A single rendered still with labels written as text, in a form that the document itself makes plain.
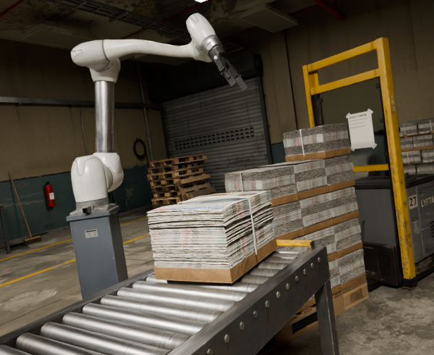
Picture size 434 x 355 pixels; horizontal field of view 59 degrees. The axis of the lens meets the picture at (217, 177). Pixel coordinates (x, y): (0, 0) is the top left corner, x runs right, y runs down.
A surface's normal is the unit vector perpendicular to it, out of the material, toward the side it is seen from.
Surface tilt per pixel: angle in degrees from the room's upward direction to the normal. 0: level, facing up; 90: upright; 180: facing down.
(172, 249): 90
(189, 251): 90
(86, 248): 90
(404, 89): 90
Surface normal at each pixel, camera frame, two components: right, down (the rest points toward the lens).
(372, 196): -0.81, 0.14
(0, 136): 0.81, -0.08
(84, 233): 0.03, 0.05
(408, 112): -0.57, 0.12
